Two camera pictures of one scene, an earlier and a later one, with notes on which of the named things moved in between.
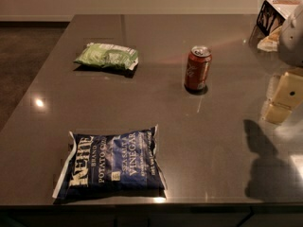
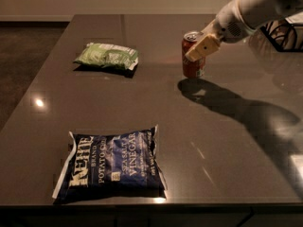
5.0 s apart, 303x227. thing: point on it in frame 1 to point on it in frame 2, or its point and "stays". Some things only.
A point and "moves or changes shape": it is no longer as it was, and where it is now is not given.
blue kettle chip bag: [112, 166] stays
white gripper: [293, 38] to [229, 23]
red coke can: [197, 69] moves or changes shape
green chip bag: [109, 55] stays
